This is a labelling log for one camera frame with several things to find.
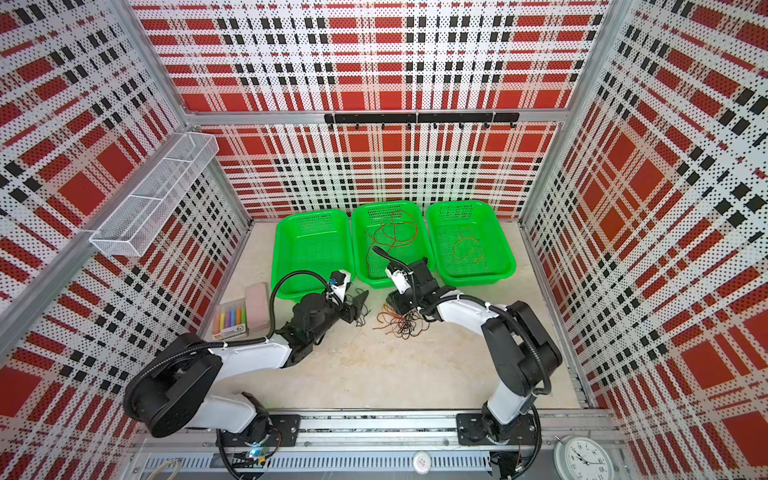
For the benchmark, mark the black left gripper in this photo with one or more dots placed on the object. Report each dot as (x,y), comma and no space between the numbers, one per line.
(352,310)

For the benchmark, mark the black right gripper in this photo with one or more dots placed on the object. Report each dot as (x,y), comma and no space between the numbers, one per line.
(397,302)

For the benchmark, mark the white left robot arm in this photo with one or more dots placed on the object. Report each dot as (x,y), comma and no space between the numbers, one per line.
(174,390)

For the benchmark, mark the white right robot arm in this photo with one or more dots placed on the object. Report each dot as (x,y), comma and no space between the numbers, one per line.
(523,353)

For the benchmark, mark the middle green plastic basket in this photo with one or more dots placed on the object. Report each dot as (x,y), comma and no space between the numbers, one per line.
(398,228)

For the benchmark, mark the green plastic basket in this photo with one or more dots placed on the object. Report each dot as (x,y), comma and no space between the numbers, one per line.
(398,228)
(318,241)
(469,244)

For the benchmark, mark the left green plastic basket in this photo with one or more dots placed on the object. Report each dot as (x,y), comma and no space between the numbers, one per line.
(318,241)

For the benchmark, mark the right green plastic basket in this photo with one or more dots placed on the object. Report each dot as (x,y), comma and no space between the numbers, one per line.
(469,244)

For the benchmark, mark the pink eraser block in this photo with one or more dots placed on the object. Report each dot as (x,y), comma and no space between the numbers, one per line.
(257,308)

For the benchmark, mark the coloured marker pack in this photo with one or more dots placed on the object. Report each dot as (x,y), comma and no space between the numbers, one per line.
(230,320)

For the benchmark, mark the white round clock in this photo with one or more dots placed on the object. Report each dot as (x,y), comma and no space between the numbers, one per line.
(581,458)

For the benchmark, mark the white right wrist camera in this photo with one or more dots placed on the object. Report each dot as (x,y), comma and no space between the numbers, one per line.
(400,278)

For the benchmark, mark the black hook rail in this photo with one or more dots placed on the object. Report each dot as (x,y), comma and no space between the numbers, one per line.
(483,118)

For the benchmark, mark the metal base rail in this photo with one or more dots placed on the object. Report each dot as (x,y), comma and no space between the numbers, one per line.
(379,444)

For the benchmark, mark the white wire mesh shelf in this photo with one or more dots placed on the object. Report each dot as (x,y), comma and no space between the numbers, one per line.
(134,225)

